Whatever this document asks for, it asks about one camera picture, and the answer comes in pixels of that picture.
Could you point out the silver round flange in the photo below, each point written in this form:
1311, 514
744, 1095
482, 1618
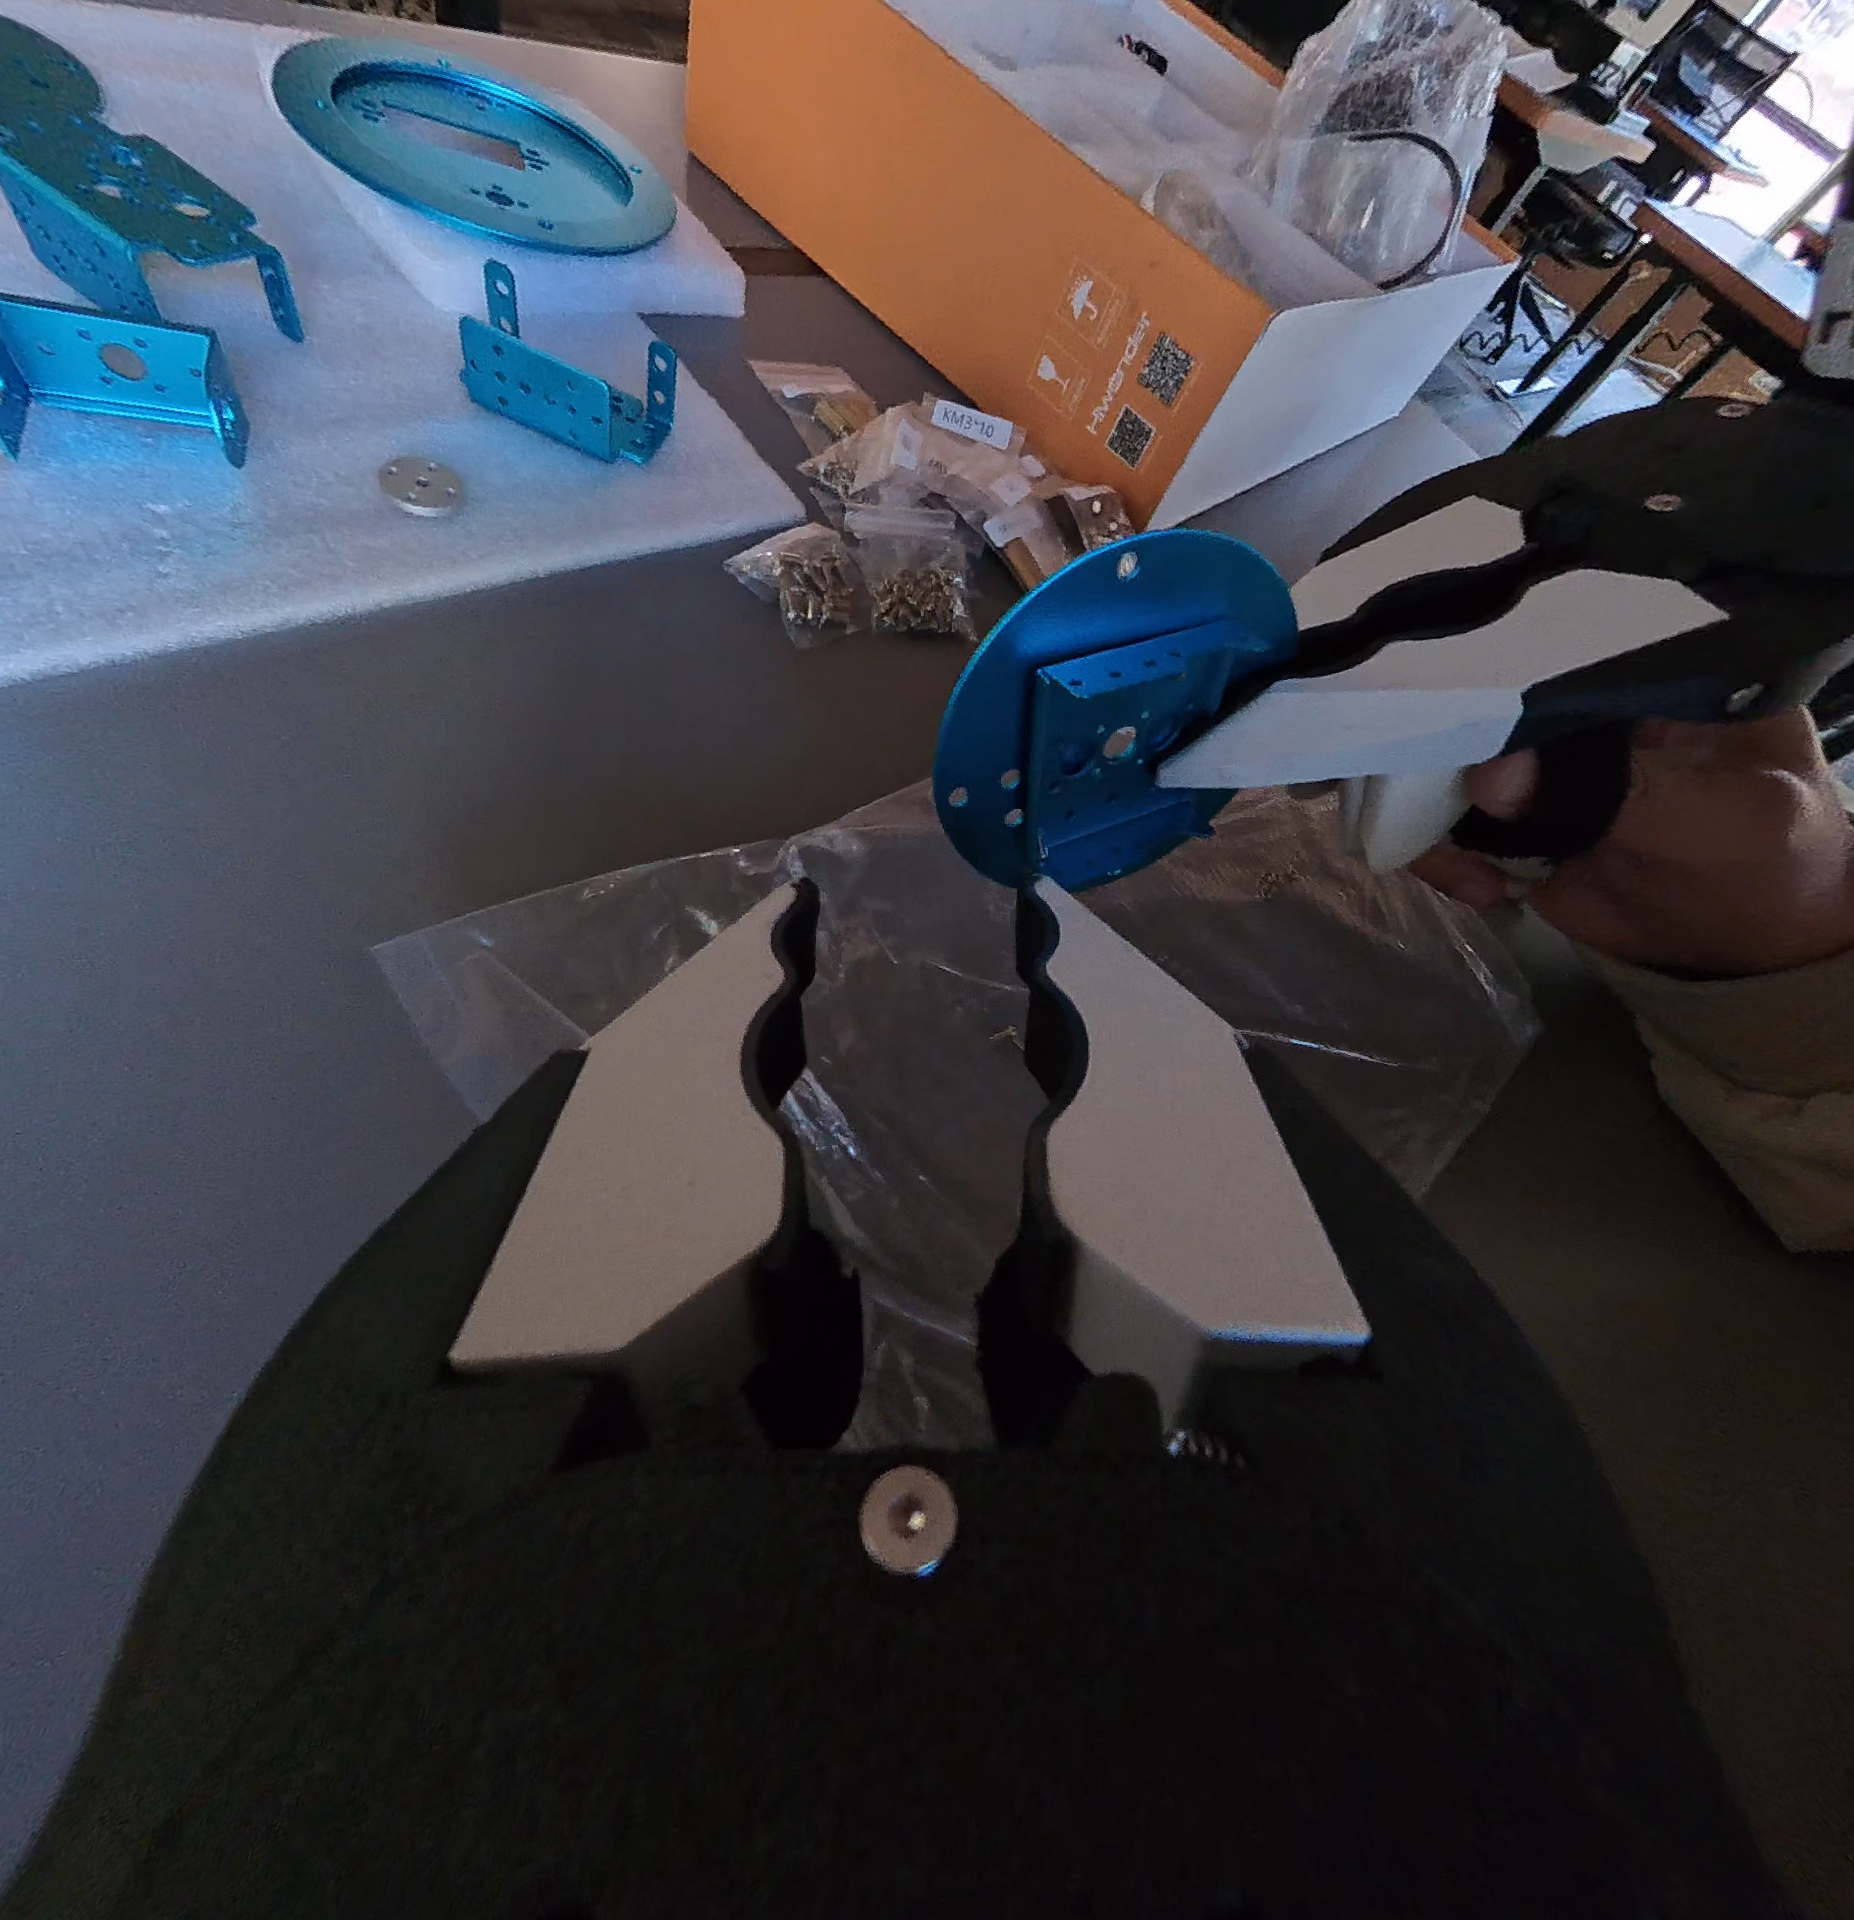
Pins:
421, 489

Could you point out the blue metal U bracket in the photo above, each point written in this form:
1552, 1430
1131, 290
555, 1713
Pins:
559, 396
103, 367

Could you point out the pile of small hardware bags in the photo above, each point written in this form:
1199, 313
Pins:
914, 526

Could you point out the black office chair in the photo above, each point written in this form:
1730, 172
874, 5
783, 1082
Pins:
1559, 227

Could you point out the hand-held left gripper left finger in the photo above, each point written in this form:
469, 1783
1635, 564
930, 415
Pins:
643, 1200

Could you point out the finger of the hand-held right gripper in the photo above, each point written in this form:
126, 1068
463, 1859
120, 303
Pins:
1394, 718
1409, 580

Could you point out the bubble wrap bag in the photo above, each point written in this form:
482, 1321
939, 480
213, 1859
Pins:
1377, 87

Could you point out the white foam sheet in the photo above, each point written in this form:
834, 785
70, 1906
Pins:
190, 526

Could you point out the blue long metal bracket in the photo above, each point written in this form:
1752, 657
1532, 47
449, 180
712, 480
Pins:
114, 196

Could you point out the blue perforated round plate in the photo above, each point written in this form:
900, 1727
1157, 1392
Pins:
13, 59

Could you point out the blue round metal plate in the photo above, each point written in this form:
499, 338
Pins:
1002, 674

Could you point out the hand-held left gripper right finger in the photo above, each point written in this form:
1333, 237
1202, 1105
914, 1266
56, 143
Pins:
1212, 1200

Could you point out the person's right hand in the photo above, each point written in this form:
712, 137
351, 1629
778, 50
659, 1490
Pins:
1694, 840

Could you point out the clear plastic bag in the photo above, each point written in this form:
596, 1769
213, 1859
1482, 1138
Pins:
1316, 976

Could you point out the orange cardboard box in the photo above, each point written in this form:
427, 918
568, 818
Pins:
945, 227

